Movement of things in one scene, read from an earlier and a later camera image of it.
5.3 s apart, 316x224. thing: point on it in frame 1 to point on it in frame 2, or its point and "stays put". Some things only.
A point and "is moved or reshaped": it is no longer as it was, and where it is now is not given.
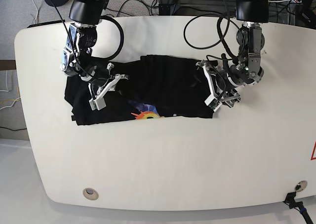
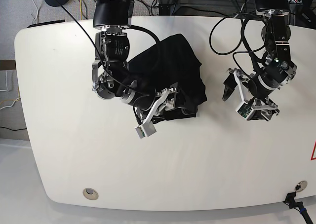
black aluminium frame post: (166, 9) stays put
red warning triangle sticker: (312, 158) stays put
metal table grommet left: (90, 193) stays put
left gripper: (100, 80) to (165, 102)
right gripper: (222, 82) to (262, 106)
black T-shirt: (151, 87) is moved or reshaped
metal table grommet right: (300, 186) stays put
